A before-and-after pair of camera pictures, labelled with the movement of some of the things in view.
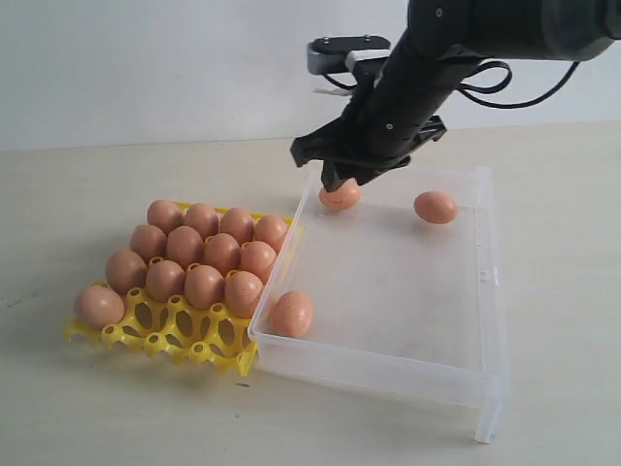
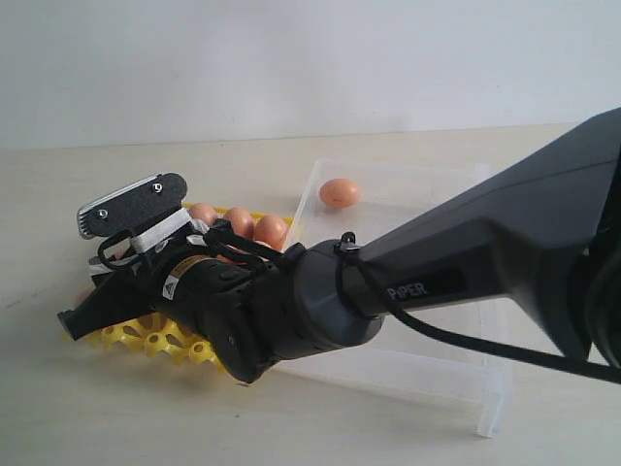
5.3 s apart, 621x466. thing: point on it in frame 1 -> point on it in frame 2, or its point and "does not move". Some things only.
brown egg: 238,222 does not move
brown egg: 345,196 does not move
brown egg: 202,218 does not move
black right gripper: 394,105 -> 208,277
